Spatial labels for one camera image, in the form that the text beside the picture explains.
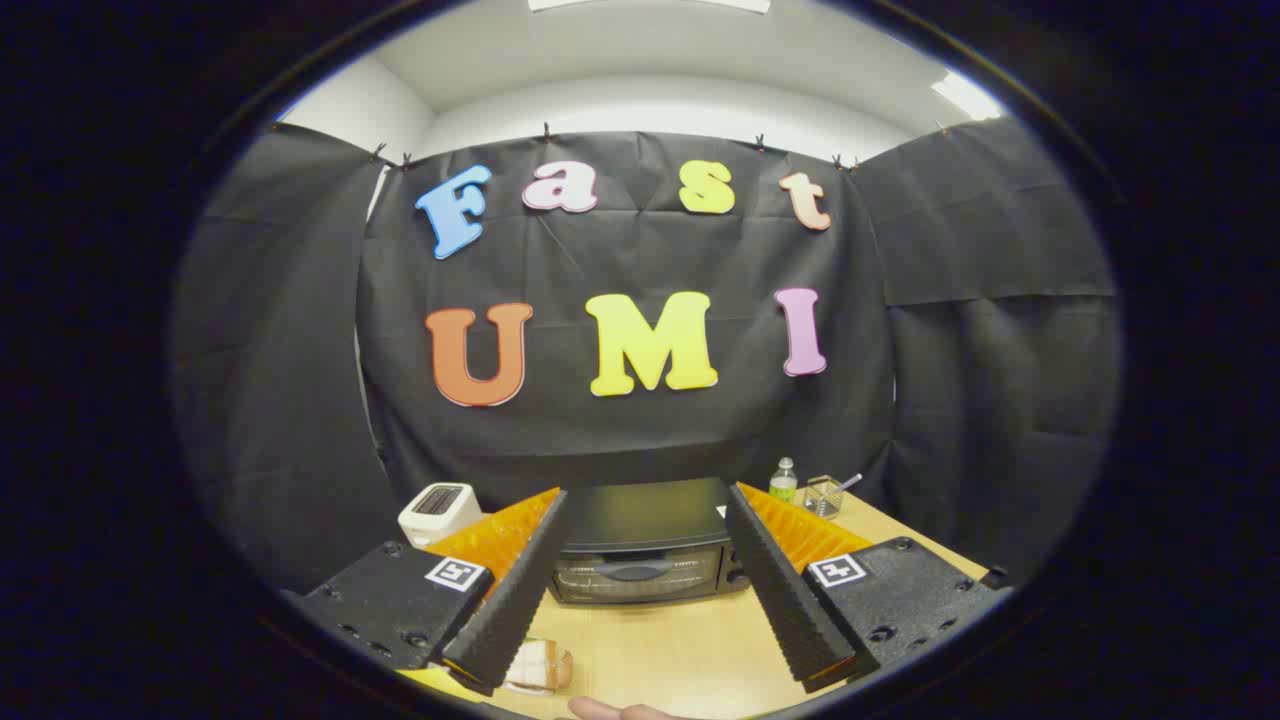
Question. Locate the white pop-up toaster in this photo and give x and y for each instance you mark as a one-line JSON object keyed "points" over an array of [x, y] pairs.
{"points": [[440, 515]]}

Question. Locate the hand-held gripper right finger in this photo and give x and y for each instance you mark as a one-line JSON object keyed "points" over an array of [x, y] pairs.
{"points": [[785, 600]]}

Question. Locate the small ceiling light panel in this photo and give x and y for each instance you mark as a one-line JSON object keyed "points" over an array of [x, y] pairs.
{"points": [[965, 96]]}

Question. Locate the black toaster oven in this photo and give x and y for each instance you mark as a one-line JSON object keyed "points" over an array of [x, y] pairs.
{"points": [[640, 515]]}

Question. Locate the metal spoon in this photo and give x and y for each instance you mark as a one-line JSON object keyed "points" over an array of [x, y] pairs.
{"points": [[850, 482]]}

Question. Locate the long ceiling light panel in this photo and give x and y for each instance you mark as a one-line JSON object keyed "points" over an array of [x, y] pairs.
{"points": [[650, 4]]}

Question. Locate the green label drink bottle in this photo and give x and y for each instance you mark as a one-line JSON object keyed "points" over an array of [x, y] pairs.
{"points": [[783, 485]]}

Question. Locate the toasted bread sandwich with lettuce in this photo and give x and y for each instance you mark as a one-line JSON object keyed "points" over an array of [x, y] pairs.
{"points": [[545, 665]]}

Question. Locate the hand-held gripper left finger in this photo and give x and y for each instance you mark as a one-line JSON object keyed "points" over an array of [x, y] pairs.
{"points": [[515, 600]]}

